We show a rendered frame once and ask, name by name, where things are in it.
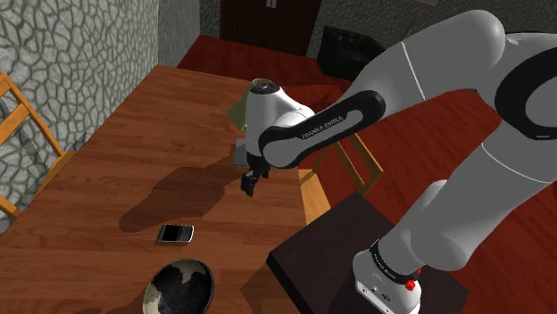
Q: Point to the light wooden chair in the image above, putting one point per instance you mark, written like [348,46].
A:
[365,167]
[19,115]

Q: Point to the brown wooden table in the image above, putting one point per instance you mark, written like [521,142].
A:
[143,143]

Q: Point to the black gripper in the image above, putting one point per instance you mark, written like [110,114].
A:
[257,168]

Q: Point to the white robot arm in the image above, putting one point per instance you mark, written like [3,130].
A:
[439,87]

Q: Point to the olive green angular object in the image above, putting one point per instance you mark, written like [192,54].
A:
[238,114]

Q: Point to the black and cream bowl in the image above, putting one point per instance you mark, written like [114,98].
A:
[182,289]

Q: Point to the dark robot stand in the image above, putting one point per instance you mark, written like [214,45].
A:
[313,256]

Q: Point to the black keypad phone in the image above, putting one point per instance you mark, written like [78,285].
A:
[176,233]

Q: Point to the dark wooden cabinet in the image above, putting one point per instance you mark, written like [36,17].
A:
[270,26]

